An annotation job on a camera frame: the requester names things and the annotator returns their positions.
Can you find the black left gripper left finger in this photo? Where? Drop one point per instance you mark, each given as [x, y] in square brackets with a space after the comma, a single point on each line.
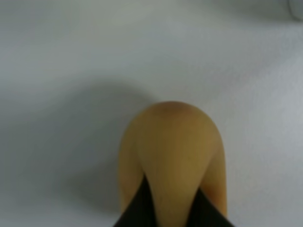
[140, 211]

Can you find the white blue shampoo bottle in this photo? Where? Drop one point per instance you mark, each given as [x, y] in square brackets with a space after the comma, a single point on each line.
[296, 8]

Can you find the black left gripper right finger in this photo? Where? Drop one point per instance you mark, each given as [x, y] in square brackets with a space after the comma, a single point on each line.
[204, 214]

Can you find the round tan peach bun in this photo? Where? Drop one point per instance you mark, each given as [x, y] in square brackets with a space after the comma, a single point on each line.
[179, 149]

